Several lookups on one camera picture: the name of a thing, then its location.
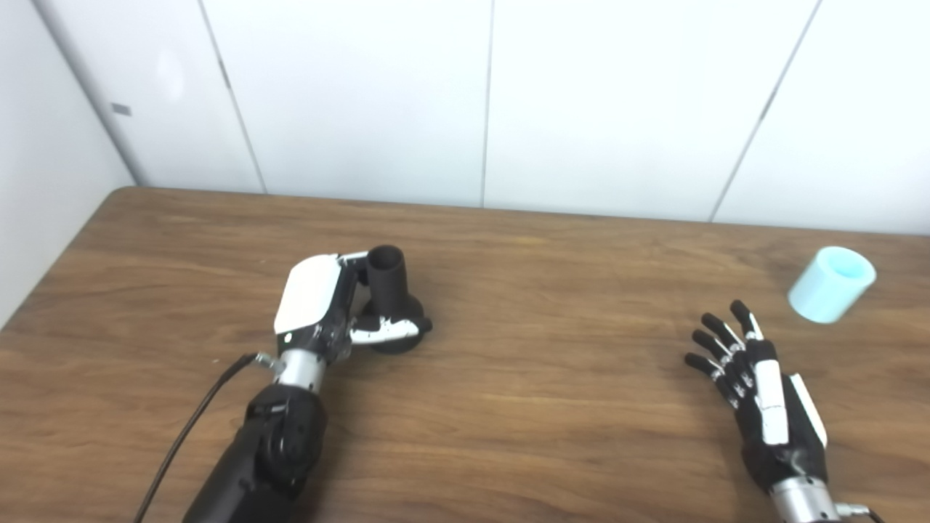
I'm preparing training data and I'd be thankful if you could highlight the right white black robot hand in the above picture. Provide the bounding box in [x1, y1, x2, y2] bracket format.
[684, 299, 830, 495]

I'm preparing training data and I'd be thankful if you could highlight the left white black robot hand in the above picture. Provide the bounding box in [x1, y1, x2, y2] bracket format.
[273, 250, 434, 364]

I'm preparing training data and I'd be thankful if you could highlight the black nozzle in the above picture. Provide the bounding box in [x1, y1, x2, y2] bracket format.
[359, 245, 430, 355]

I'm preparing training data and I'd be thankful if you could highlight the light-blue hose piece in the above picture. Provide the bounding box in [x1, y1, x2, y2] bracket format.
[787, 246, 878, 325]

